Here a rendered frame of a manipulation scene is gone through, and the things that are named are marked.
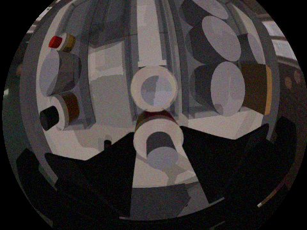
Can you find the brown box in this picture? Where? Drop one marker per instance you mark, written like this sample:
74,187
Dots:
258,83

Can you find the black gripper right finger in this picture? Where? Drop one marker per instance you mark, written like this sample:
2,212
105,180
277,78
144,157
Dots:
215,159

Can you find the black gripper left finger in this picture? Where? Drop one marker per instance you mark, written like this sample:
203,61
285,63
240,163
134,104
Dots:
109,174

